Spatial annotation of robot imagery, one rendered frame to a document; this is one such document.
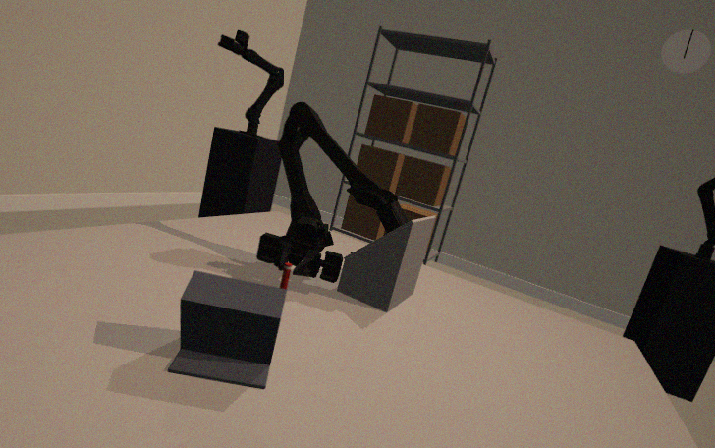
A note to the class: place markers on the red peg with white band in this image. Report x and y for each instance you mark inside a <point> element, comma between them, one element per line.
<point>285,276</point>

